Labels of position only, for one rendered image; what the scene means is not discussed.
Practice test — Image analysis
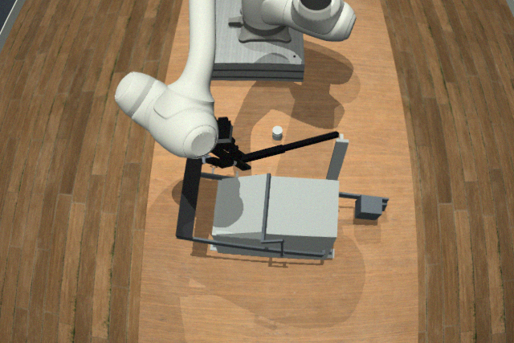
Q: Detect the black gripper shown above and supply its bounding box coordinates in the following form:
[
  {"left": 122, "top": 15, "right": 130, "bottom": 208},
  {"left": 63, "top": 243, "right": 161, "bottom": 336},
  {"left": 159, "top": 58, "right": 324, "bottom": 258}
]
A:
[{"left": 200, "top": 137, "right": 251, "bottom": 171}]

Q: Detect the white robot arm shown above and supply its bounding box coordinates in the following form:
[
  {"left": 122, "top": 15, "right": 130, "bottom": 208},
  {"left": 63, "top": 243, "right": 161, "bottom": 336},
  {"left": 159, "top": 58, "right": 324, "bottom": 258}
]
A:
[{"left": 115, "top": 0, "right": 356, "bottom": 159}]

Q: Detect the black long thin rod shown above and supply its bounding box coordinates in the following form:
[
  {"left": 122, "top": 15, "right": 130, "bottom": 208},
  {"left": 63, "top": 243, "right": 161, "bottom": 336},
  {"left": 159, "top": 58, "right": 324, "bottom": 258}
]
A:
[{"left": 237, "top": 131, "right": 339, "bottom": 163}]

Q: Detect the grey cylinder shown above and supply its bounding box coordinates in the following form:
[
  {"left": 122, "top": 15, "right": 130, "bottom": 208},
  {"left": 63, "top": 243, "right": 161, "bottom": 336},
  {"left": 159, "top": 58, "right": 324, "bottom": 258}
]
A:
[{"left": 272, "top": 126, "right": 283, "bottom": 141}]

